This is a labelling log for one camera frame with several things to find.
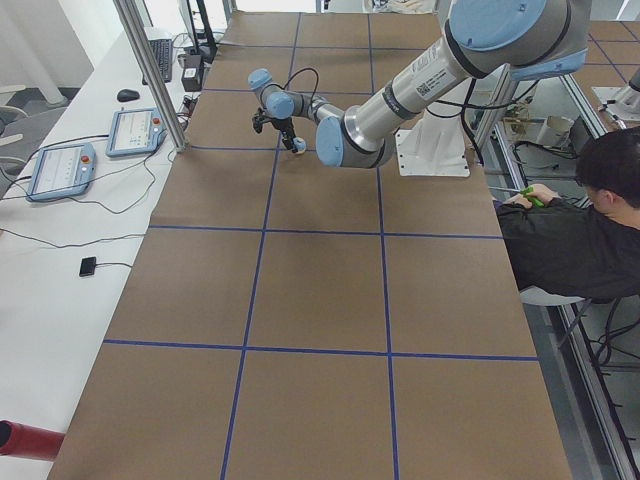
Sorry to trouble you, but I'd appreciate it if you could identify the far blue teach pendant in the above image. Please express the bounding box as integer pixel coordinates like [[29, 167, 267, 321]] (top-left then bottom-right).
[[105, 108, 166, 158]]

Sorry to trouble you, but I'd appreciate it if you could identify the white camera pillar with base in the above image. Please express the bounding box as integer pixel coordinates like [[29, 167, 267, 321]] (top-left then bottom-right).
[[394, 100, 471, 178]]

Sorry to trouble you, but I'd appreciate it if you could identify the green handled screwdriver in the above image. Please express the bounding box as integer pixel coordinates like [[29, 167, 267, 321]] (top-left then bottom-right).
[[519, 187, 545, 208]]

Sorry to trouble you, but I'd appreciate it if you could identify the red cylinder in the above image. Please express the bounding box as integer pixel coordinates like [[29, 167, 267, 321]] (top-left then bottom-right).
[[1, 420, 65, 461]]

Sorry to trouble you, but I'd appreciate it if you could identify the blue service bell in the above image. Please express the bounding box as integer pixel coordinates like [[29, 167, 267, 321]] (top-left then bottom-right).
[[293, 137, 306, 155]]

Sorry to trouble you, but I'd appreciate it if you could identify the near blue teach pendant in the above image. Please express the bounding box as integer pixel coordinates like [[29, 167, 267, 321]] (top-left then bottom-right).
[[26, 143, 96, 202]]

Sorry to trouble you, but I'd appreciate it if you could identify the small black square puck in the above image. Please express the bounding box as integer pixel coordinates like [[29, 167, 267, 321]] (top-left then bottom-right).
[[79, 256, 97, 278]]

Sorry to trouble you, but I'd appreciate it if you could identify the black keyboard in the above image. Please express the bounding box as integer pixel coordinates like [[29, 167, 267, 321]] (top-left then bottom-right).
[[148, 38, 173, 83]]

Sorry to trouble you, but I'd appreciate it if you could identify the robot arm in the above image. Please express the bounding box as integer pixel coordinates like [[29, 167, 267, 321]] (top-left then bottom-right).
[[248, 1, 591, 168]]

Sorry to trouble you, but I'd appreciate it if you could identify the blue teach pendant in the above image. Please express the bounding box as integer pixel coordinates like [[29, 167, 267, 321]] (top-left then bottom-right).
[[105, 108, 166, 158], [26, 143, 96, 202]]

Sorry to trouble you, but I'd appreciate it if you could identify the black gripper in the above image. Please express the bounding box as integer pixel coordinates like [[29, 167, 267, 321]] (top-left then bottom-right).
[[272, 118, 297, 151]]

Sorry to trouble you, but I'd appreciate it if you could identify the seated person in black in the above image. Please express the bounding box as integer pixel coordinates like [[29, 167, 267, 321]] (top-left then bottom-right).
[[494, 128, 639, 300]]

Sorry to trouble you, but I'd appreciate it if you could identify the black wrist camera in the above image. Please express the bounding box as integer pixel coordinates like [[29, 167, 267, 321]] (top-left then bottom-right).
[[252, 107, 272, 134]]

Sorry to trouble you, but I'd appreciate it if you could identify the aluminium frame post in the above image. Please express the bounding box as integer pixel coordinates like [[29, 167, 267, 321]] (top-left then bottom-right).
[[113, 0, 187, 153]]

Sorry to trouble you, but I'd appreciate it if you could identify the black power adapter box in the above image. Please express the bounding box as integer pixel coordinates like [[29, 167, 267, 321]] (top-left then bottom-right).
[[181, 55, 203, 92]]

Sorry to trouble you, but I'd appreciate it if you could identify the black computer mouse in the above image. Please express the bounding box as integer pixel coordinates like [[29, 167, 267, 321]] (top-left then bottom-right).
[[116, 89, 140, 103]]

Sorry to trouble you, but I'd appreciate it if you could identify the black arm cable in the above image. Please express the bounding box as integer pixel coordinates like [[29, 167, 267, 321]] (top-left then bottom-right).
[[284, 67, 351, 121]]

